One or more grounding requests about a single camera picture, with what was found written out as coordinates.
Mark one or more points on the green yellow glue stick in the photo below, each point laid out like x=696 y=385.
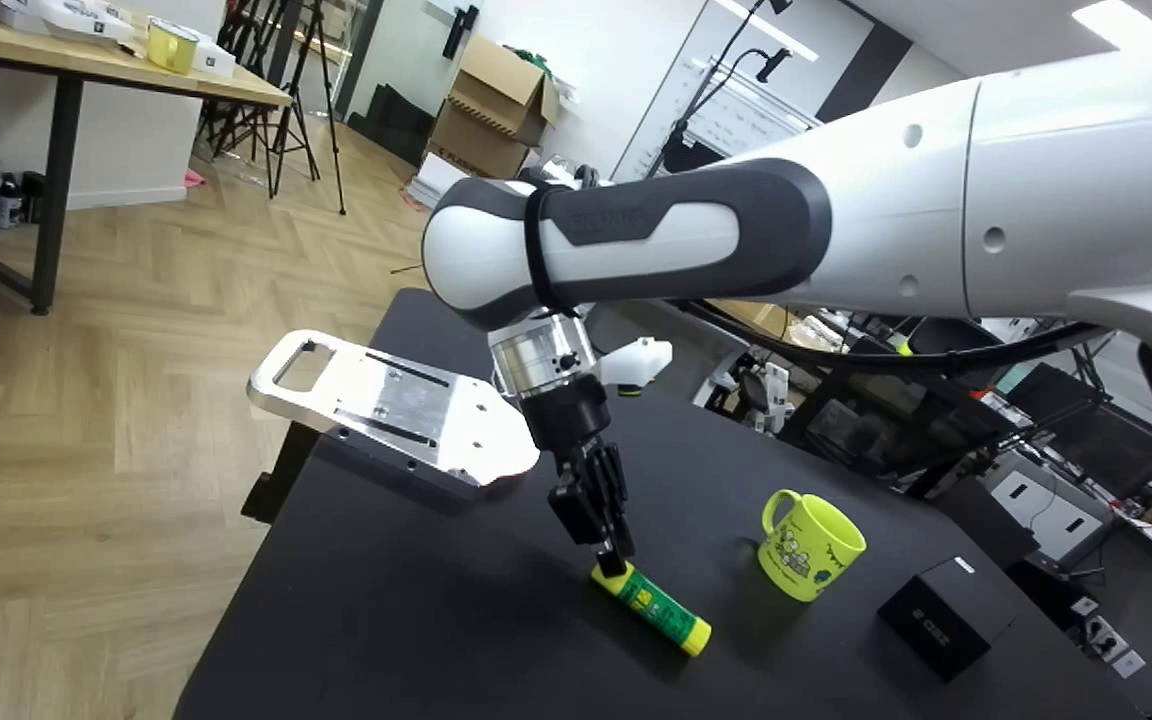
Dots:
x=659 y=608

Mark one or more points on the black camera tripod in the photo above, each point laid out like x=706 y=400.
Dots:
x=275 y=42

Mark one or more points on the black monitor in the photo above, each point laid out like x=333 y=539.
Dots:
x=899 y=420

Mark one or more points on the wooden desk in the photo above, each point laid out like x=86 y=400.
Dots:
x=71 y=71

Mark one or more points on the yellow-green mug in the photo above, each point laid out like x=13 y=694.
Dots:
x=804 y=542

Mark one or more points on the cardboard box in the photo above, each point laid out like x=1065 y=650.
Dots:
x=494 y=112

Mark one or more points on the black box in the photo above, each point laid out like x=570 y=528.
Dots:
x=948 y=618

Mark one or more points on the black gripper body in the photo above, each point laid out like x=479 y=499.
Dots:
x=589 y=492

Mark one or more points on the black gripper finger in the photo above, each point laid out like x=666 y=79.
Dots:
x=610 y=556

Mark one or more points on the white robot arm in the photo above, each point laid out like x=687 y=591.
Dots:
x=1009 y=192

